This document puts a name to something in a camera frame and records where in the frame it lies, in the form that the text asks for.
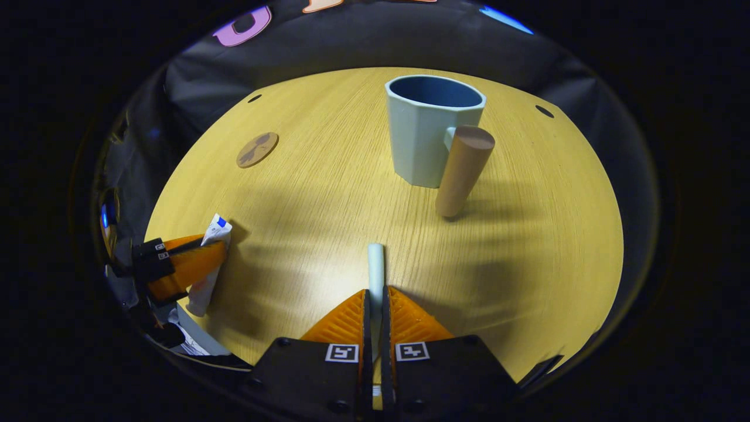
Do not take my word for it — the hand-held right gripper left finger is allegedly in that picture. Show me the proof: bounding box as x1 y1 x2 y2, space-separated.
245 288 374 422

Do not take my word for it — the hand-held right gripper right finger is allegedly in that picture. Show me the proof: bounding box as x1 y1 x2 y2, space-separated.
382 285 520 422

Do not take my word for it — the white toothpaste tube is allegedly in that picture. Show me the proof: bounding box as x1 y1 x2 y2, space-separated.
186 213 233 318

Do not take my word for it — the pale green toothbrush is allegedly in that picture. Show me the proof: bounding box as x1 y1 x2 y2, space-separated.
367 243 386 364

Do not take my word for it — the round wooden coaster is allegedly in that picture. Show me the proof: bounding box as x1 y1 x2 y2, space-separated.
236 132 279 169

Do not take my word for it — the pale green cup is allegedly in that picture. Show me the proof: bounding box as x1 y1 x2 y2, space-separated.
385 74 496 219

